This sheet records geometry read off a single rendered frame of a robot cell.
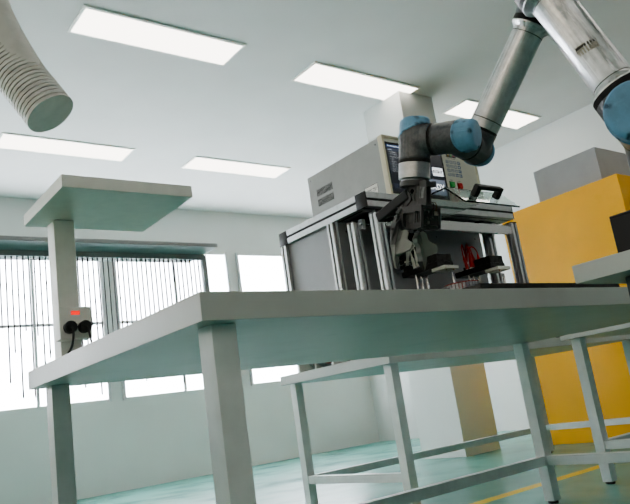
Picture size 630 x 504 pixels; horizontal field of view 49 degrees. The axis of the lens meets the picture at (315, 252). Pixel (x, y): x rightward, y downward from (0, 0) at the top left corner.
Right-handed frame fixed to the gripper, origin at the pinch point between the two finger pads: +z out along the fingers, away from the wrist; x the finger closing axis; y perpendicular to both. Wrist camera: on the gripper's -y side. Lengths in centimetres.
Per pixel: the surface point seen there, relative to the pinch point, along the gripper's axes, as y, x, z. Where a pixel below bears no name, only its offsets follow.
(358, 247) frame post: -33.1, 15.9, -6.6
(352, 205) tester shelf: -33.4, 13.7, -18.8
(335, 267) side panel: -41.6, 14.7, -1.0
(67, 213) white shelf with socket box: -83, -51, -15
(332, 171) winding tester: -58, 29, -34
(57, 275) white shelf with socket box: -85, -52, 2
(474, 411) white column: -250, 368, 106
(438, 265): -16.5, 31.8, -1.5
